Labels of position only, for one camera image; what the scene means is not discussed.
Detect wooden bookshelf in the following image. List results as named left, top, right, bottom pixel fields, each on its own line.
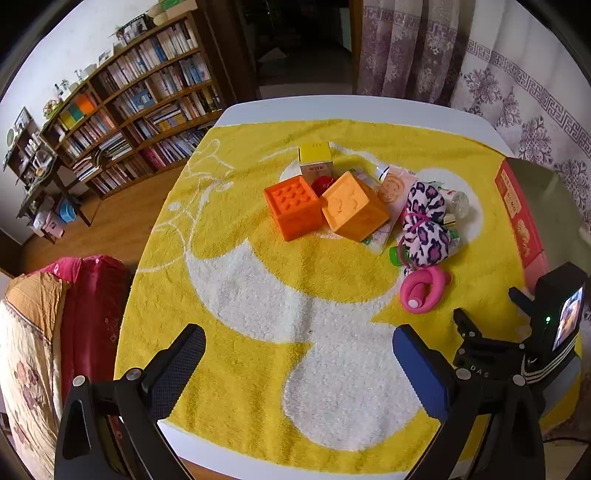
left=39, top=11, right=227, bottom=199

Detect dark wooden side rack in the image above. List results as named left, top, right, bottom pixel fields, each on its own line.
left=4, top=107, right=100, bottom=241

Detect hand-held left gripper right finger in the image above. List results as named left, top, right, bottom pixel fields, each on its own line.
left=392, top=324, right=546, bottom=480

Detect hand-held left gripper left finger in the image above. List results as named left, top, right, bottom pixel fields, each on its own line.
left=54, top=324, right=207, bottom=480

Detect pink ring toy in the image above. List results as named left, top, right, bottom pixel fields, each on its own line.
left=399, top=268, right=453, bottom=315

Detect white patterned curtain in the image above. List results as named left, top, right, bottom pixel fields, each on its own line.
left=450, top=0, right=591, bottom=222

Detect stack of books atop shelf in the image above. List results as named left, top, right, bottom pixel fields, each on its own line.
left=154, top=0, right=199, bottom=21

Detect rows of books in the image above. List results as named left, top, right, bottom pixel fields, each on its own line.
left=51, top=21, right=222, bottom=195

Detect person's right forearm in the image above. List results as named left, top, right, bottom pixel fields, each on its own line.
left=522, top=337, right=583, bottom=386

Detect red cardboard box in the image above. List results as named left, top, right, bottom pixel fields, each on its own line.
left=494, top=156, right=591, bottom=296

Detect red round ball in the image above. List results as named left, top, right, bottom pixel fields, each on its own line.
left=310, top=175, right=337, bottom=197

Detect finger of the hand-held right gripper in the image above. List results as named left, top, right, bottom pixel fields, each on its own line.
left=508, top=286, right=539, bottom=322
left=452, top=308, right=527, bottom=379

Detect dark orange toy cube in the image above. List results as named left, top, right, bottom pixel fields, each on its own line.
left=263, top=175, right=322, bottom=242

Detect floral quilt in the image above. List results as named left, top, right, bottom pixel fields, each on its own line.
left=0, top=272, right=70, bottom=480

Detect yellow white printed towel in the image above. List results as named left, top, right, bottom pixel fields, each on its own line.
left=113, top=119, right=583, bottom=474

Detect purple patterned curtain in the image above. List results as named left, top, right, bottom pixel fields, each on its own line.
left=355, top=0, right=467, bottom=109

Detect light orange toy cube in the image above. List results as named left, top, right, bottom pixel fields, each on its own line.
left=321, top=171, right=391, bottom=243

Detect small yellow carton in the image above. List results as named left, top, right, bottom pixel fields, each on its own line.
left=298, top=142, right=334, bottom=183

